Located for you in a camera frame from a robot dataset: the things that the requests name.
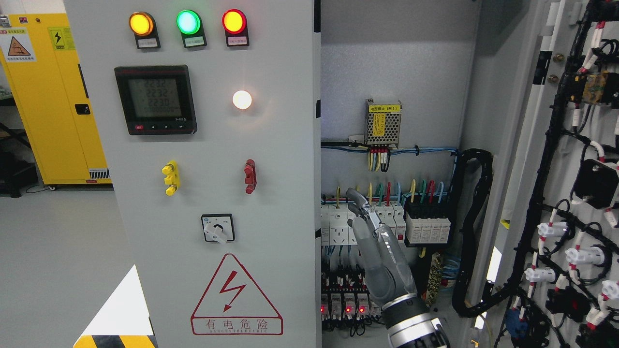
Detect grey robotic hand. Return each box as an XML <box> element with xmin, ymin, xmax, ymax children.
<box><xmin>346</xmin><ymin>188</ymin><xmax>421</xmax><ymax>307</ymax></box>

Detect grey cabinet door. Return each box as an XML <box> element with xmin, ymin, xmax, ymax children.
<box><xmin>64</xmin><ymin>0</ymin><xmax>322</xmax><ymax>348</ymax></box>
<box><xmin>450</xmin><ymin>0</ymin><xmax>618</xmax><ymax>348</ymax></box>

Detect black white surge protector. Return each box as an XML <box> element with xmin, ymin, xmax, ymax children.
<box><xmin>404</xmin><ymin>200</ymin><xmax>452</xmax><ymax>247</ymax></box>

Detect upper row circuit breakers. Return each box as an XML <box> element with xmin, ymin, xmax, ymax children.
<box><xmin>320</xmin><ymin>201</ymin><xmax>406</xmax><ymax>246</ymax></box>

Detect lower row relays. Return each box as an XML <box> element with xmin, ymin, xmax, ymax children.
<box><xmin>319</xmin><ymin>262</ymin><xmax>384</xmax><ymax>337</ymax></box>

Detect metal mesh power supply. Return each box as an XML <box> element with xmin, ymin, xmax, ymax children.
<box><xmin>365</xmin><ymin>99</ymin><xmax>403</xmax><ymax>148</ymax></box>

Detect red electric warning sticker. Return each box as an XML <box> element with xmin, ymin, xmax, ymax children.
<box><xmin>191</xmin><ymin>253</ymin><xmax>284</xmax><ymax>335</ymax></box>

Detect red terminal block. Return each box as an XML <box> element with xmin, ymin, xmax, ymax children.
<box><xmin>244</xmin><ymin>159</ymin><xmax>257</xmax><ymax>194</ymax></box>

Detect white indicator light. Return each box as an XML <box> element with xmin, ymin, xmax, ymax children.
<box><xmin>232</xmin><ymin>90</ymin><xmax>253</xmax><ymax>110</ymax></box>

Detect yellow terminal block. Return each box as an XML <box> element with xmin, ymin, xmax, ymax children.
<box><xmin>162</xmin><ymin>160</ymin><xmax>181</xmax><ymax>196</ymax></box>

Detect black digital power meter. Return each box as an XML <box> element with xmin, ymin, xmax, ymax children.
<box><xmin>114</xmin><ymin>64</ymin><xmax>198</xmax><ymax>136</ymax></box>

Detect red indicator light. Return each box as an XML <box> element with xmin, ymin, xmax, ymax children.
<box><xmin>221</xmin><ymin>9</ymin><xmax>250</xmax><ymax>47</ymax></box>

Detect green indicator light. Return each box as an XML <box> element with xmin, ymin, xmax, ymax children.
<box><xmin>176</xmin><ymin>9</ymin><xmax>207</xmax><ymax>48</ymax></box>

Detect amber indicator light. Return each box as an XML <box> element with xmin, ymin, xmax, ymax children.
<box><xmin>129</xmin><ymin>12</ymin><xmax>161</xmax><ymax>49</ymax></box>

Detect yellow safety cabinet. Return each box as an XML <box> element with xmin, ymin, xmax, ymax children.
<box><xmin>1</xmin><ymin>13</ymin><xmax>111</xmax><ymax>187</ymax></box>

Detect black rotary selector switch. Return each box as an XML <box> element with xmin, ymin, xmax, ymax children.
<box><xmin>201</xmin><ymin>213</ymin><xmax>236</xmax><ymax>243</ymax></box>

